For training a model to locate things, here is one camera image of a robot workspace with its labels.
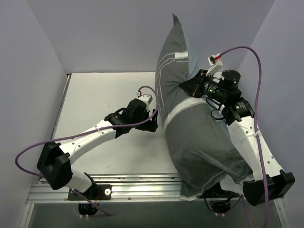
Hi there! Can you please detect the pillowcase grey outside blue inside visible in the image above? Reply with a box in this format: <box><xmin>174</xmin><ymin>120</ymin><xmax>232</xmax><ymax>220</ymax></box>
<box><xmin>155</xmin><ymin>16</ymin><xmax>253</xmax><ymax>200</ymax></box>

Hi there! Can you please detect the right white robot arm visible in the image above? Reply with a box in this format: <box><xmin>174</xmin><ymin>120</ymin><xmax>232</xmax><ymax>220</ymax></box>
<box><xmin>179</xmin><ymin>70</ymin><xmax>295</xmax><ymax>206</ymax></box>

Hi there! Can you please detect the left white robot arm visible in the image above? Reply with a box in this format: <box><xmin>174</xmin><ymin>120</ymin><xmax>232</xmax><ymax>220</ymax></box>
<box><xmin>37</xmin><ymin>94</ymin><xmax>158</xmax><ymax>200</ymax></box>

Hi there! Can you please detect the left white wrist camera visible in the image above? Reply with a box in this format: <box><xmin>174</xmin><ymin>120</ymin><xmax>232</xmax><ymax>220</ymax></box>
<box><xmin>137</xmin><ymin>91</ymin><xmax>153</xmax><ymax>106</ymax></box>

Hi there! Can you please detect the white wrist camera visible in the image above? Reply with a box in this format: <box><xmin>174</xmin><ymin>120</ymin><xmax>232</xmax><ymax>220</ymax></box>
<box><xmin>206</xmin><ymin>53</ymin><xmax>223</xmax><ymax>76</ymax></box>
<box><xmin>137</xmin><ymin>91</ymin><xmax>153</xmax><ymax>106</ymax></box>

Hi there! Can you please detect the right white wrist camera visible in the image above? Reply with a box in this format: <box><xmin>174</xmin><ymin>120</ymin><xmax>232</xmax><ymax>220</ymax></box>
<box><xmin>206</xmin><ymin>53</ymin><xmax>223</xmax><ymax>76</ymax></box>

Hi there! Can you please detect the aluminium rail frame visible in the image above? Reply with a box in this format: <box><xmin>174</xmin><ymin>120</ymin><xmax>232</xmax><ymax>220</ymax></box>
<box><xmin>23</xmin><ymin>72</ymin><xmax>285</xmax><ymax>228</ymax></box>

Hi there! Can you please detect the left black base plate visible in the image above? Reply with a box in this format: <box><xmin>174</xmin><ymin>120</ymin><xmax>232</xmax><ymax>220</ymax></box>
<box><xmin>67</xmin><ymin>184</ymin><xmax>112</xmax><ymax>201</ymax></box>

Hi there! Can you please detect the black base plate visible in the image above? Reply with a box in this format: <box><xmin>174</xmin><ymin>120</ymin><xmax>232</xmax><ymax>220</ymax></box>
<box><xmin>67</xmin><ymin>184</ymin><xmax>112</xmax><ymax>201</ymax></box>
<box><xmin>202</xmin><ymin>183</ymin><xmax>239</xmax><ymax>199</ymax></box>

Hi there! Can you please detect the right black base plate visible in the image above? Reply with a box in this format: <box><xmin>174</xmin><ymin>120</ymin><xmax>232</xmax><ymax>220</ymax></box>
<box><xmin>202</xmin><ymin>183</ymin><xmax>239</xmax><ymax>199</ymax></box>

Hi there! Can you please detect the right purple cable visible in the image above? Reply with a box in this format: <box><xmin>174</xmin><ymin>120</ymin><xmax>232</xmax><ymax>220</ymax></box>
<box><xmin>213</xmin><ymin>46</ymin><xmax>271</xmax><ymax>228</ymax></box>

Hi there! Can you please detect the purple cable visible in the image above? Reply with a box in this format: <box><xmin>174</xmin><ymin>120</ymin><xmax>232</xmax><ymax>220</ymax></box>
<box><xmin>15</xmin><ymin>85</ymin><xmax>158</xmax><ymax>217</ymax></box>
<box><xmin>213</xmin><ymin>46</ymin><xmax>271</xmax><ymax>228</ymax></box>

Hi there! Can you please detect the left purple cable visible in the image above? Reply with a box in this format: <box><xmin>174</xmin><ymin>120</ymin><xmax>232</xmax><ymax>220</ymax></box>
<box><xmin>15</xmin><ymin>85</ymin><xmax>158</xmax><ymax>217</ymax></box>

